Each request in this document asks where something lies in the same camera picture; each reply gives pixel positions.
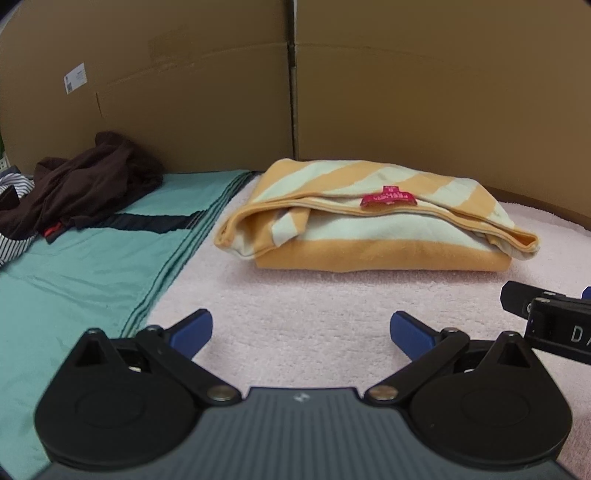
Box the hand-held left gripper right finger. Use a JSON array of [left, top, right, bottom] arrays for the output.
[[363, 311, 537, 407]]

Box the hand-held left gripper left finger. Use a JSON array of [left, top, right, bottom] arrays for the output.
[[69, 308, 242, 407]]

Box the orange and white striped shirt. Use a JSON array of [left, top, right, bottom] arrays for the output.
[[213, 158, 541, 274]]

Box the pink fleece blanket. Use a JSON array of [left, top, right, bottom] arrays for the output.
[[124, 173, 591, 393]]

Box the teal sheet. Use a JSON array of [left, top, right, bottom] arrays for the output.
[[0, 168, 252, 480]]

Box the dark brown garment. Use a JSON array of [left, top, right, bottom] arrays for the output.
[[0, 130, 164, 241]]

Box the black and white striped cloth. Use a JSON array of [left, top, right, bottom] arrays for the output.
[[0, 166, 38, 268]]

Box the large cardboard box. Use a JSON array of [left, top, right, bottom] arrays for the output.
[[0, 0, 296, 178], [291, 0, 591, 227]]

